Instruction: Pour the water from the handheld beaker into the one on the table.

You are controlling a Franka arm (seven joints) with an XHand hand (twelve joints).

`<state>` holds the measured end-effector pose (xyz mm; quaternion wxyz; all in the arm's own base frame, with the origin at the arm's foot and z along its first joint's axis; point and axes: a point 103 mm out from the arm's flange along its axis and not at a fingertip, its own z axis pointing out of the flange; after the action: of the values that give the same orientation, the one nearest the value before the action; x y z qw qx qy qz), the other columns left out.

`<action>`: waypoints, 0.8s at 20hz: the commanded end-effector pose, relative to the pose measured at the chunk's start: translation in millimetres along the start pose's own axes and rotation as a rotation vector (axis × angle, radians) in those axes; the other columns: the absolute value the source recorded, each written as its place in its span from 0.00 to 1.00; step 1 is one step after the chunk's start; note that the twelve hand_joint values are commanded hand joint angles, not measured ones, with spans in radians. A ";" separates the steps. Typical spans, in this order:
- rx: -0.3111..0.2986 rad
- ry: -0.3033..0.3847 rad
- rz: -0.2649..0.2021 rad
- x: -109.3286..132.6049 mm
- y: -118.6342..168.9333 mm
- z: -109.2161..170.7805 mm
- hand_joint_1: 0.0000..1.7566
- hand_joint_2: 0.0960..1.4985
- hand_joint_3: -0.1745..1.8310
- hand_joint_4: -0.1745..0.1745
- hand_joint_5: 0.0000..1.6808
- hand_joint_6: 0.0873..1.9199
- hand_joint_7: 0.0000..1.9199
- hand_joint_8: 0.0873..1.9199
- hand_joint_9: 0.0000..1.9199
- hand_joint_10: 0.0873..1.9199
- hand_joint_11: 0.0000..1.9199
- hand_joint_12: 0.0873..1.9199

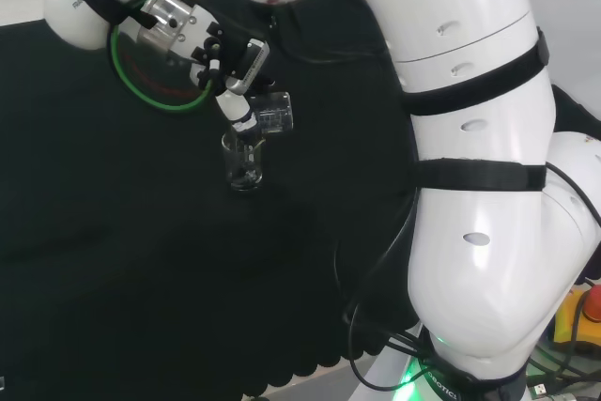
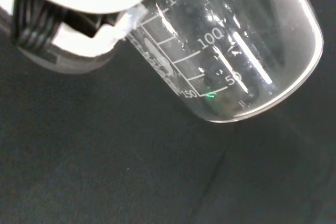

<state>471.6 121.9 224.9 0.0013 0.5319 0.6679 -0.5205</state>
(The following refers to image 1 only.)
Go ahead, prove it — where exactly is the black bench cloth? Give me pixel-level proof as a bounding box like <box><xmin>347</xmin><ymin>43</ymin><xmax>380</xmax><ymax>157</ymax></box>
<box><xmin>0</xmin><ymin>0</ymin><xmax>601</xmax><ymax>401</ymax></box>

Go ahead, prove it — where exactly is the green cable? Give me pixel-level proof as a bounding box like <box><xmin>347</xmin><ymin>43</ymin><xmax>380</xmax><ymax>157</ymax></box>
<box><xmin>108</xmin><ymin>0</ymin><xmax>222</xmax><ymax>115</ymax></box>

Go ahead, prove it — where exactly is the clear glass beaker with water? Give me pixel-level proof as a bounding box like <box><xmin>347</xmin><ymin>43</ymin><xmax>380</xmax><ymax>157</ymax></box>
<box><xmin>243</xmin><ymin>90</ymin><xmax>297</xmax><ymax>137</ymax></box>

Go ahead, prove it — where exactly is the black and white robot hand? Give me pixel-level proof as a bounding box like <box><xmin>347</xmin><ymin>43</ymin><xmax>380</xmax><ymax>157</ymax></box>
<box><xmin>180</xmin><ymin>6</ymin><xmax>277</xmax><ymax>138</ymax></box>

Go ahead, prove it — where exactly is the yellow stop button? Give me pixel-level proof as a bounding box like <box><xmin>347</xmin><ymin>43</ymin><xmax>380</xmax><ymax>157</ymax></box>
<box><xmin>552</xmin><ymin>285</ymin><xmax>601</xmax><ymax>356</ymax></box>

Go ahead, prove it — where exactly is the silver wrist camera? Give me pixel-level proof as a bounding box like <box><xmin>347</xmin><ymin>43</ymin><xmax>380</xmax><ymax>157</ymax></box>
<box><xmin>224</xmin><ymin>38</ymin><xmax>270</xmax><ymax>95</ymax></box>

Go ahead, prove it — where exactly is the red cable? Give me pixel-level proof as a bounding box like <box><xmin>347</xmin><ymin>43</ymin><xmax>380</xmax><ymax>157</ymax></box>
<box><xmin>122</xmin><ymin>51</ymin><xmax>199</xmax><ymax>99</ymax></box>

